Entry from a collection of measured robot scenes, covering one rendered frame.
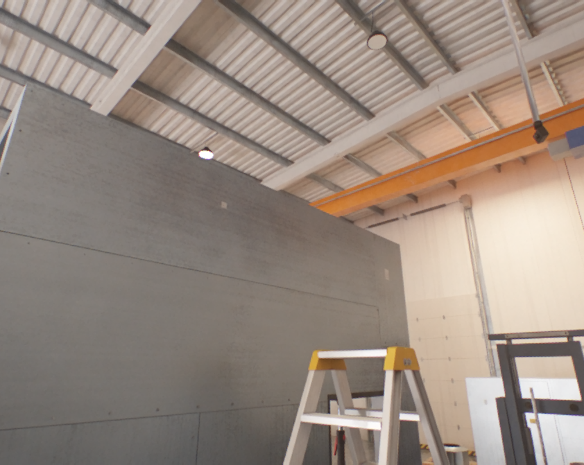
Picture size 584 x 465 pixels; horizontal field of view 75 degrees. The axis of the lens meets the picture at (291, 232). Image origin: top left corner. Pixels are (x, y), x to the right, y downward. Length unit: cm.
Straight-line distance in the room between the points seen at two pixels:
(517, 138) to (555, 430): 548
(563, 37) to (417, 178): 382
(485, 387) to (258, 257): 661
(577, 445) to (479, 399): 145
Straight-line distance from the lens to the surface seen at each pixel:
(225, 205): 187
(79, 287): 149
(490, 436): 817
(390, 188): 1025
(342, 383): 166
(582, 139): 898
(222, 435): 177
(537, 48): 887
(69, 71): 956
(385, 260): 293
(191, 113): 958
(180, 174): 179
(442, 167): 976
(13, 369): 144
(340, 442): 238
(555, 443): 790
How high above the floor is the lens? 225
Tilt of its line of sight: 20 degrees up
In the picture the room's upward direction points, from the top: straight up
